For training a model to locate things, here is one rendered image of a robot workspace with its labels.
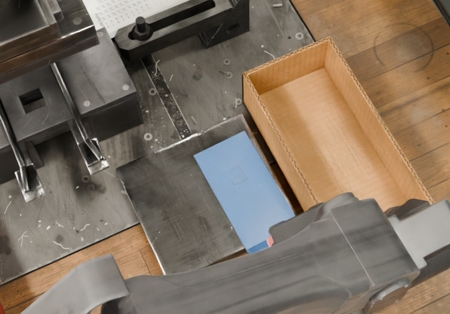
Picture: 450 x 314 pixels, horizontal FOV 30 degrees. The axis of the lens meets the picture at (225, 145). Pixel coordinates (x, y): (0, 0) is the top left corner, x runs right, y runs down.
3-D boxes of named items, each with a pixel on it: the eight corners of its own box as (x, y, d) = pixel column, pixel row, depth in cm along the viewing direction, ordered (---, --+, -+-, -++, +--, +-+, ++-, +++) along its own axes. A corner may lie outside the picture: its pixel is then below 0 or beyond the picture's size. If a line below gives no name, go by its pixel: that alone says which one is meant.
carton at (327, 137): (335, 273, 98) (342, 252, 91) (242, 104, 108) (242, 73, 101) (430, 227, 100) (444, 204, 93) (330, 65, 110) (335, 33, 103)
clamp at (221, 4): (129, 83, 109) (118, 41, 100) (119, 62, 110) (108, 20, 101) (233, 39, 111) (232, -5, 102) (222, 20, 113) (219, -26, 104)
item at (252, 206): (254, 264, 96) (254, 256, 93) (193, 157, 102) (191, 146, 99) (307, 236, 97) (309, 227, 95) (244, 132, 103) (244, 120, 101)
